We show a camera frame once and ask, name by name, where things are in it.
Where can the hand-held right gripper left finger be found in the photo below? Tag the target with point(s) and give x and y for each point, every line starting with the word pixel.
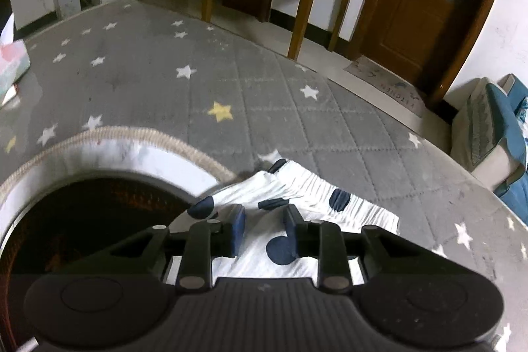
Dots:
pixel 236 230

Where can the round black induction cooktop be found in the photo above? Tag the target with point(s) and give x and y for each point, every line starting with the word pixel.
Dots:
pixel 103 236

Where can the grey star print tablecloth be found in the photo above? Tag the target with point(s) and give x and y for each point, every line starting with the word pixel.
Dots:
pixel 288 108

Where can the pastel tissue box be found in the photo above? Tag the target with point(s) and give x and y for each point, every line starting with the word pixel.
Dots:
pixel 12 63

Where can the grey door mat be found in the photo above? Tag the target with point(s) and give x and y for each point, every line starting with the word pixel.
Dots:
pixel 383 82

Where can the brown wooden door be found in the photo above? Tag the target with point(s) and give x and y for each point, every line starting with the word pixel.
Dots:
pixel 406 14

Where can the beige sofa armrest cover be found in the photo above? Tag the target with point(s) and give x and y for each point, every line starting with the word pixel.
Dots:
pixel 480 129

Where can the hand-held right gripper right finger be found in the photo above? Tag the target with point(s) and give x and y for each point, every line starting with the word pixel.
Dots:
pixel 291 230

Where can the blue sofa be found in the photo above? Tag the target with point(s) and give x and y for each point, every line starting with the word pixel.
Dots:
pixel 505 121

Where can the white navy polka dot garment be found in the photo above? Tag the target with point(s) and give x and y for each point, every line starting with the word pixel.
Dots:
pixel 255 201

